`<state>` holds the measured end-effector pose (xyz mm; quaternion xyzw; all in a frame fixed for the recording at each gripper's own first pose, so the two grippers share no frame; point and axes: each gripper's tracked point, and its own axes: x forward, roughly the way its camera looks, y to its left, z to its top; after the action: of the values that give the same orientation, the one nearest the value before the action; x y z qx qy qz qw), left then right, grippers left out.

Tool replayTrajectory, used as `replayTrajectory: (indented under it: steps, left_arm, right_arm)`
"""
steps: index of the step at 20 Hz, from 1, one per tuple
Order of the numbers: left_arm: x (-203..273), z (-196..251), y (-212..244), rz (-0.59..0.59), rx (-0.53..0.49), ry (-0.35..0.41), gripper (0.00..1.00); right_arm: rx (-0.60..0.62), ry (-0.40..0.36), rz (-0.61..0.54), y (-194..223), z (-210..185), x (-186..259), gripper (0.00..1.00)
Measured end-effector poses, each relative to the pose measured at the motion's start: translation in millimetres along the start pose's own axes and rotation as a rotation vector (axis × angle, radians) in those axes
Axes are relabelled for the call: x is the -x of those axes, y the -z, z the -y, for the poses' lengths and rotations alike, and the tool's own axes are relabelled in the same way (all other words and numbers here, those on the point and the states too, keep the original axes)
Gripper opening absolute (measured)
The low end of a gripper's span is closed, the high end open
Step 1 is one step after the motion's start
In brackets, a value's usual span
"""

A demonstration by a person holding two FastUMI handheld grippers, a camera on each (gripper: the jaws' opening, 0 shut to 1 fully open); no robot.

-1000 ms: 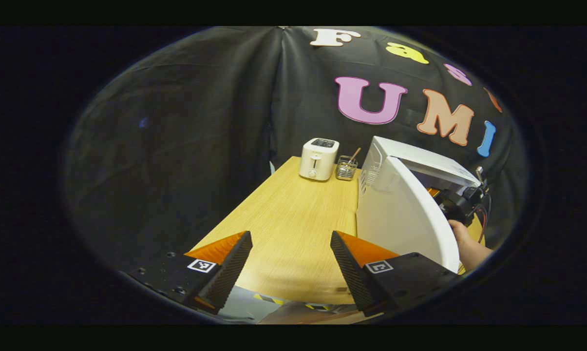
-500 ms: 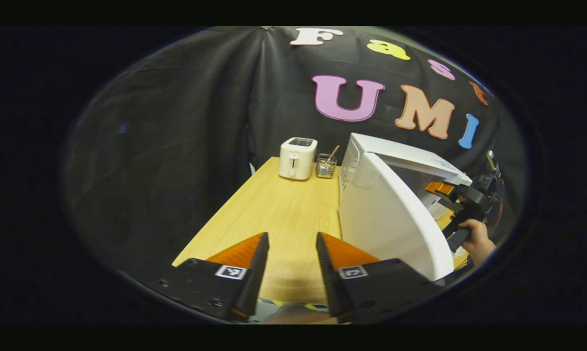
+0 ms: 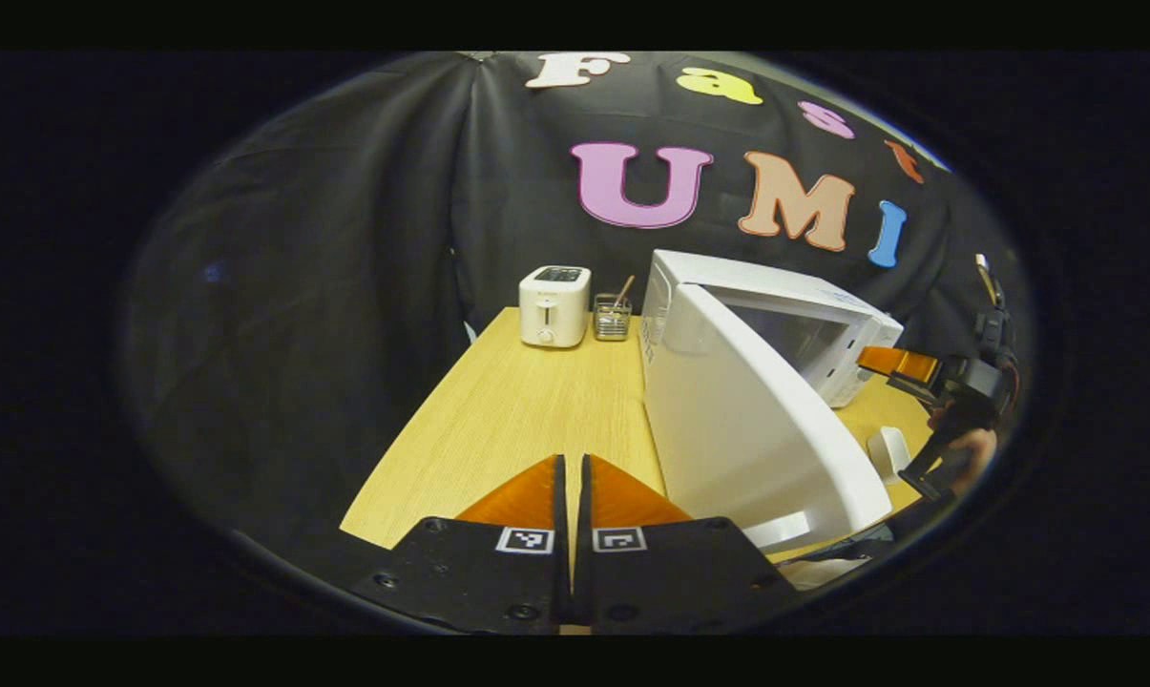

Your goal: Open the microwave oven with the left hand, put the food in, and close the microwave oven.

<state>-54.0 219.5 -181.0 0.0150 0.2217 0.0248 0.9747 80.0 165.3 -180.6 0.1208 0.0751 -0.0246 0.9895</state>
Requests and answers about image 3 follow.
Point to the white microwave oven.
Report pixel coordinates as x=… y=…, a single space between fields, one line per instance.
x=737 y=429

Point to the black backdrop cloth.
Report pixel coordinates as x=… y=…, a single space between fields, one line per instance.
x=326 y=286

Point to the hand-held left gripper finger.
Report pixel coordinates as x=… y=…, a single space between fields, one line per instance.
x=562 y=582
x=582 y=582

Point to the white plastic tray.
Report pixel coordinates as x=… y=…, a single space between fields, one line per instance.
x=888 y=453

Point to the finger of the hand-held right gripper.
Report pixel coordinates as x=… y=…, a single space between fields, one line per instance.
x=899 y=363

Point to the white toaster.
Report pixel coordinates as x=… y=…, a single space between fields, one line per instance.
x=554 y=310

